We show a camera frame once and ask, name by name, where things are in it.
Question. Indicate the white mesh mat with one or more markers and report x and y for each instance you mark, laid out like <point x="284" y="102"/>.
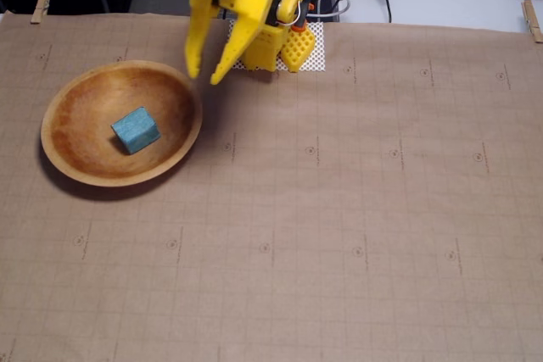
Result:
<point x="319" y="46"/>

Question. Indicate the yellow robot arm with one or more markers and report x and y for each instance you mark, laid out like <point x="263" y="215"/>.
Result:
<point x="263" y="48"/>

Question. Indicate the wooden clothespin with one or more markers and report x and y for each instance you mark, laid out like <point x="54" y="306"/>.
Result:
<point x="532" y="20"/>
<point x="41" y="2"/>

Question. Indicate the brown gridded paper sheet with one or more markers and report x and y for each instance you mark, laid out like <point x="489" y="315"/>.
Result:
<point x="297" y="218"/>

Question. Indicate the round wooden bowl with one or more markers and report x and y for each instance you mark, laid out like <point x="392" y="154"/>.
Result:
<point x="80" y="133"/>

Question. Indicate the blue block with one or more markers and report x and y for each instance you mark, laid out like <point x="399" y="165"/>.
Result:
<point x="136" y="129"/>

